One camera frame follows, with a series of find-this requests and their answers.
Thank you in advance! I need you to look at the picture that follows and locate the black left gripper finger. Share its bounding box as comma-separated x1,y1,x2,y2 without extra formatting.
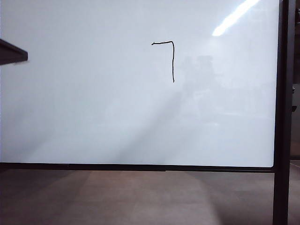
0,38,29,66

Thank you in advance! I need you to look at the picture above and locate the black handwritten seven mark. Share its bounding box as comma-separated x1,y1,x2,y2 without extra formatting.
151,40,175,83

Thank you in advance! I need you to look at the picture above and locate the white whiteboard with black frame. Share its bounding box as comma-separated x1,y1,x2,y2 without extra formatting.
0,0,282,173

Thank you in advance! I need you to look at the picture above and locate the black whiteboard stand post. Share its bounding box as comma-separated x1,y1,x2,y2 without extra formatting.
272,0,297,225

